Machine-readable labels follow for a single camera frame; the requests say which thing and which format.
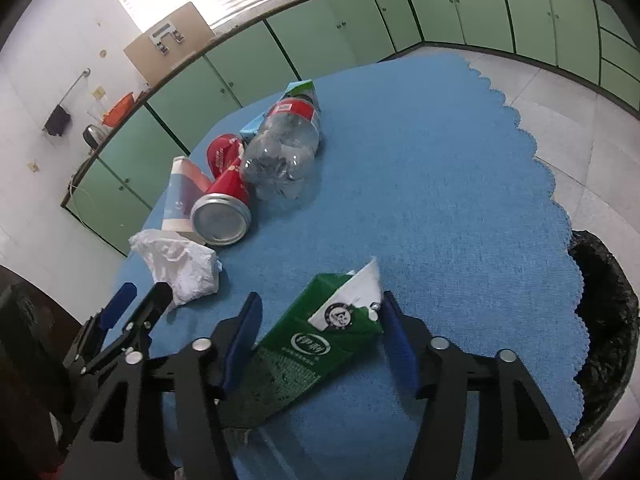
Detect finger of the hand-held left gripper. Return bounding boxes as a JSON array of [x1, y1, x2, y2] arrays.
[[80, 281, 174, 375], [67, 282, 139, 361]]

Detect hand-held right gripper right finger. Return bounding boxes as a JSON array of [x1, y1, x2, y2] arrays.
[[381, 290, 583, 480]]

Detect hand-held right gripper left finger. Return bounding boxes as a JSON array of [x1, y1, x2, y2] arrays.
[[70, 291, 264, 480]]

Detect white tissue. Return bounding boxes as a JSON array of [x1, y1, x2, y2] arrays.
[[129, 228, 223, 311]]

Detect green milk carton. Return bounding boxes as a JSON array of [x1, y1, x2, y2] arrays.
[[215, 256, 386, 433]]

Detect blue and pink paper cup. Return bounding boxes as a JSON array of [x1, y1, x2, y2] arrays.
[[161, 156, 213, 241]]

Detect red soda can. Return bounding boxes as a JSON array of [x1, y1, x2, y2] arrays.
[[190, 157, 253, 247], [206, 133, 246, 181]]

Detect clear plastic bottle red label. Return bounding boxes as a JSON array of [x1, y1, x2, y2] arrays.
[[240, 99, 323, 201]]

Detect trash bin with black liner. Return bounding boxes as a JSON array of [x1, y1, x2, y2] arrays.
[[565, 230, 640, 453]]

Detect blue drink carton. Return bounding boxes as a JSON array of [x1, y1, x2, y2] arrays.
[[239, 80, 321, 141]]

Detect blue scalloped tablecloth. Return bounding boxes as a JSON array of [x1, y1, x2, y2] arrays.
[[112, 52, 591, 480]]

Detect electric kettle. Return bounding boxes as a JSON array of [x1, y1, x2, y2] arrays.
[[82, 124, 108, 156]]

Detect dark towel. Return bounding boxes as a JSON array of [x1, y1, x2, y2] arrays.
[[42, 105, 71, 136]]

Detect orange basket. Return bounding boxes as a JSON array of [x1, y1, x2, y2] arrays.
[[102, 91, 136, 126]]

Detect green base cabinets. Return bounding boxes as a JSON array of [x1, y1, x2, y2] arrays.
[[60, 0, 640, 258]]

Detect metal towel rail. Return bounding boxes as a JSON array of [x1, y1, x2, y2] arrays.
[[55, 67, 92, 111]]

